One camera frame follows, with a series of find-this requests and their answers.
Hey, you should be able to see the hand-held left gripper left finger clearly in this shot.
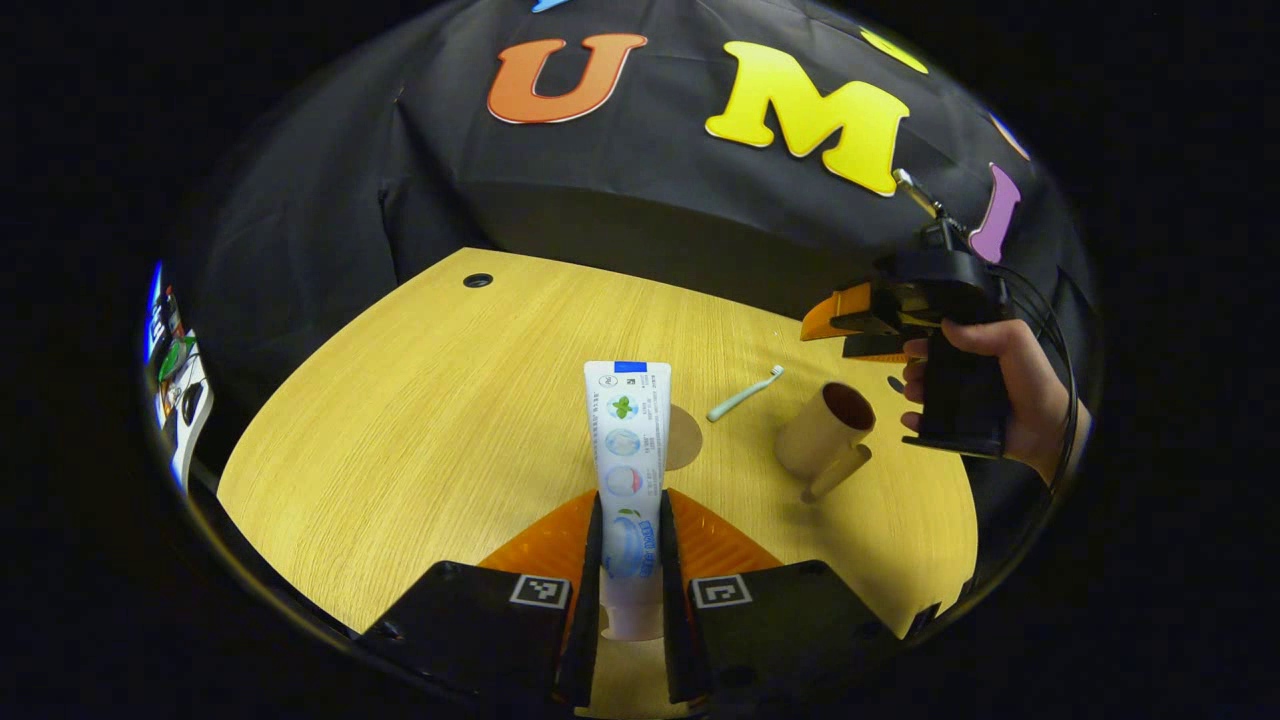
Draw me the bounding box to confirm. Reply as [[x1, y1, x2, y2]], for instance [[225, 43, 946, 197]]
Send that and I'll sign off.
[[355, 490, 606, 713]]

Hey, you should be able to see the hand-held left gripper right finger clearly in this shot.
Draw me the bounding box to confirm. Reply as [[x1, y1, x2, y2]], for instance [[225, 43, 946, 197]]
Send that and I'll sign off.
[[658, 488, 901, 706]]

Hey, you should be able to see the beige cup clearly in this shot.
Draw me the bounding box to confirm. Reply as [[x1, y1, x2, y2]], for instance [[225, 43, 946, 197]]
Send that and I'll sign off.
[[773, 382, 878, 504]]

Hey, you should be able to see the round brown coaster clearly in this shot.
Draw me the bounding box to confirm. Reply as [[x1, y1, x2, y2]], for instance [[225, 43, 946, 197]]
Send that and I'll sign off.
[[665, 403, 704, 471]]

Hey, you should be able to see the white toothpaste tube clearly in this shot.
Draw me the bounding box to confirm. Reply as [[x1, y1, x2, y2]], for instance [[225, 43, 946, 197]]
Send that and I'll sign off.
[[583, 360, 673, 641]]

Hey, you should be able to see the pale green toothbrush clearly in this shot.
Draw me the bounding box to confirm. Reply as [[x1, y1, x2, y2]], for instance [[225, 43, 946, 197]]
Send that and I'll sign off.
[[706, 364, 786, 423]]

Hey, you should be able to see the black backdrop cloth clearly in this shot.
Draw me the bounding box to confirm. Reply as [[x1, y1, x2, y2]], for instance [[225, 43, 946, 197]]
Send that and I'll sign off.
[[190, 0, 1096, 481]]

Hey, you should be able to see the white side table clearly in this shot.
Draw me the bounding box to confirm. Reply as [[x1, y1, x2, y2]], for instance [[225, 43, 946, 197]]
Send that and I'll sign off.
[[158, 340, 216, 491]]

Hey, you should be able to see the computer monitor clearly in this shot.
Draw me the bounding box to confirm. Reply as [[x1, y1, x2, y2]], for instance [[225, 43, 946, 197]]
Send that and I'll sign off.
[[145, 262, 179, 361]]

